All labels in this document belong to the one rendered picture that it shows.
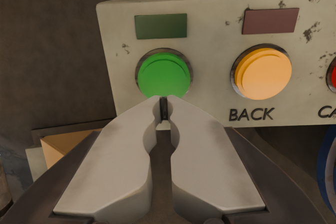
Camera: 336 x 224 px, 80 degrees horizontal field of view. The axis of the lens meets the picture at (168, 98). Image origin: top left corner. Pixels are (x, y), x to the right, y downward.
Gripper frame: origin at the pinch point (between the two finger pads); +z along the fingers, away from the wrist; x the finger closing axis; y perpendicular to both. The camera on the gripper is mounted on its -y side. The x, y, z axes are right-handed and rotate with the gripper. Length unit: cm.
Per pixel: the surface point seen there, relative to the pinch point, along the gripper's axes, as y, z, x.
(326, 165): 23.1, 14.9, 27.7
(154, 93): 0.9, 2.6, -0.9
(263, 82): 0.3, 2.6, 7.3
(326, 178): 25.5, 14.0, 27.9
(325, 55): -1.2, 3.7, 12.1
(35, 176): 49, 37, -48
